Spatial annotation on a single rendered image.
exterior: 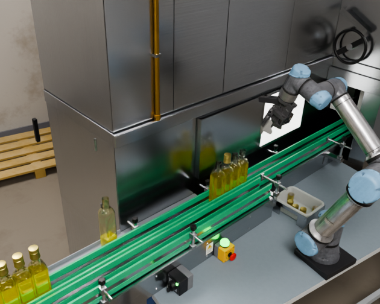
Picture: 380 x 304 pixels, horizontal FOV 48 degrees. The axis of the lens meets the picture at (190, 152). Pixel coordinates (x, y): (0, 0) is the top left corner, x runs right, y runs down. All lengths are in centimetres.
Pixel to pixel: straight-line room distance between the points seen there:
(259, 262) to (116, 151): 86
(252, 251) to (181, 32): 108
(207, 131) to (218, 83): 23
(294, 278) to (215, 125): 81
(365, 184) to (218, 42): 89
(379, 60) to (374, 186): 124
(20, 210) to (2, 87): 145
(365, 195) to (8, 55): 372
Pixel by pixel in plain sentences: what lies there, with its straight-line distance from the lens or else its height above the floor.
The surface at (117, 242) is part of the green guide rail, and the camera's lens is 191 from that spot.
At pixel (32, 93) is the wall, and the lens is 481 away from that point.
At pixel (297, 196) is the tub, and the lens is 250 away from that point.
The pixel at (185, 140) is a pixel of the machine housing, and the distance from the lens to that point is 206.
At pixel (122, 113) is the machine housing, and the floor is 147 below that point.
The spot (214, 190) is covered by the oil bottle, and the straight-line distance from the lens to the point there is 212.
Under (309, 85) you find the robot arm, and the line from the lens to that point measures 173.
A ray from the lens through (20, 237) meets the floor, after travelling 352.
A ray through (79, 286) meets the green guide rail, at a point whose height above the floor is 94.
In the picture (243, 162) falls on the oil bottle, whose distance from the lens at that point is 219.
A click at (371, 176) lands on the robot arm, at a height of 139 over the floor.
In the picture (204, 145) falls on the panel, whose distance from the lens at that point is 213.
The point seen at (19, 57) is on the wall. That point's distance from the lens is 467.
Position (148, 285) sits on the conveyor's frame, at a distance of 188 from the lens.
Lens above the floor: 223
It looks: 31 degrees down
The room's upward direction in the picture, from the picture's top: 2 degrees clockwise
